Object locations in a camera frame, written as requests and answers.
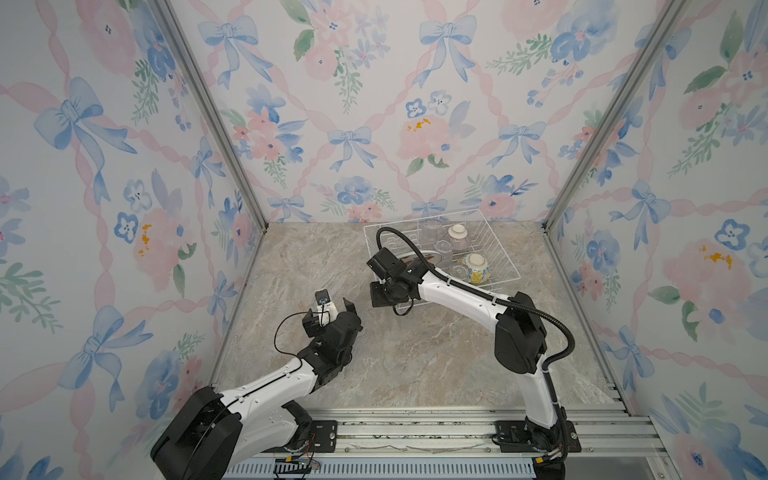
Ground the white wire dish rack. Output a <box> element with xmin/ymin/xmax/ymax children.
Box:
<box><xmin>364</xmin><ymin>209</ymin><xmax>522</xmax><ymax>293</ymax></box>

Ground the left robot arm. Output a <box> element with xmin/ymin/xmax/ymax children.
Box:
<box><xmin>150</xmin><ymin>300</ymin><xmax>363</xmax><ymax>479</ymax></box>

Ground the clear glass back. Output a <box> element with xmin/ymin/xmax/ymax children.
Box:
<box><xmin>419</xmin><ymin>219</ymin><xmax>445</xmax><ymax>249</ymax></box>

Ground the yellow blue patterned bowl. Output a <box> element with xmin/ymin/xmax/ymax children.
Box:
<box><xmin>463</xmin><ymin>253</ymin><xmax>491</xmax><ymax>285</ymax></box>

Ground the left corner aluminium profile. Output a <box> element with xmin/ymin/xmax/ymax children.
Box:
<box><xmin>148</xmin><ymin>0</ymin><xmax>268</xmax><ymax>234</ymax></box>

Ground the corner aluminium profile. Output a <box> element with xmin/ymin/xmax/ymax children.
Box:
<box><xmin>148</xmin><ymin>0</ymin><xmax>268</xmax><ymax>234</ymax></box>
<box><xmin>542</xmin><ymin>0</ymin><xmax>688</xmax><ymax>234</ymax></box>

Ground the right corner aluminium profile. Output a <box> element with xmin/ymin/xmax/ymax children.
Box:
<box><xmin>542</xmin><ymin>0</ymin><xmax>688</xmax><ymax>234</ymax></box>

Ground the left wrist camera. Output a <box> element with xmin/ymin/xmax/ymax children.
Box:
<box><xmin>314</xmin><ymin>289</ymin><xmax>338</xmax><ymax>326</ymax></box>

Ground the thin black left cable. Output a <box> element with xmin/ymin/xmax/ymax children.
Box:
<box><xmin>272</xmin><ymin>310</ymin><xmax>313</xmax><ymax>358</ymax></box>

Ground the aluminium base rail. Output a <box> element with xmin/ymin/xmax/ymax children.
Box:
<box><xmin>224</xmin><ymin>402</ymin><xmax>681</xmax><ymax>479</ymax></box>

